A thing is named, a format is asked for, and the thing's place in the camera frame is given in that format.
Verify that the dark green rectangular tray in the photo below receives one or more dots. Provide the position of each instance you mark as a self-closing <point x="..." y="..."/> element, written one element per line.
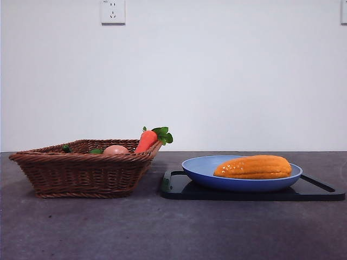
<point x="173" y="189"/>

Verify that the white wall socket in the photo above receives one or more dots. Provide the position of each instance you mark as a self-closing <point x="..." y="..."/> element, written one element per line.
<point x="344" y="12"/>
<point x="113" y="12"/>

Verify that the dark green vegetable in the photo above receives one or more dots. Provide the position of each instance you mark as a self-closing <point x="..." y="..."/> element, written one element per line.
<point x="65" y="148"/>

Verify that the brown woven wicker basket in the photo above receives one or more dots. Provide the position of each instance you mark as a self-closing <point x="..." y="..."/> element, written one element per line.
<point x="81" y="176"/>

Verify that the blue round plate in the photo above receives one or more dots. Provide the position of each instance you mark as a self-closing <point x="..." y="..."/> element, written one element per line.
<point x="200" y="168"/>

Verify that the brown egg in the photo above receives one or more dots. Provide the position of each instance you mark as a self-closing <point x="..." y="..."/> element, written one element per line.
<point x="116" y="150"/>

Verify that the orange carrot with green leaves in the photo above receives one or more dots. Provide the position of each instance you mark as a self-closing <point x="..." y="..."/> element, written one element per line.
<point x="146" y="139"/>

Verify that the orange-yellow corn cob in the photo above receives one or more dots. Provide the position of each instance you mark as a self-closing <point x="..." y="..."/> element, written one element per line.
<point x="254" y="168"/>

